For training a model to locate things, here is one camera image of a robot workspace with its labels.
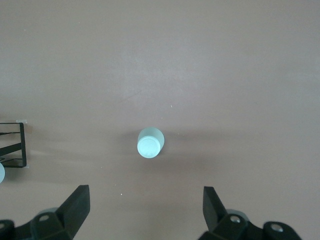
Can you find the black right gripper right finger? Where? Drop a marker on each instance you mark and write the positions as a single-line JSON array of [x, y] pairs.
[[215, 215]]

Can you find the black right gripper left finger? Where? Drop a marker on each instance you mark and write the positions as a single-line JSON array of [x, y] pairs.
[[72, 212]]

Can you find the pale green cup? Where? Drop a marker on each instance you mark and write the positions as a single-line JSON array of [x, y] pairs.
[[148, 147]]

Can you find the grey cup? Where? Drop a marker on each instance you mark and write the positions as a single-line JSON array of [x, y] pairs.
[[2, 172]]

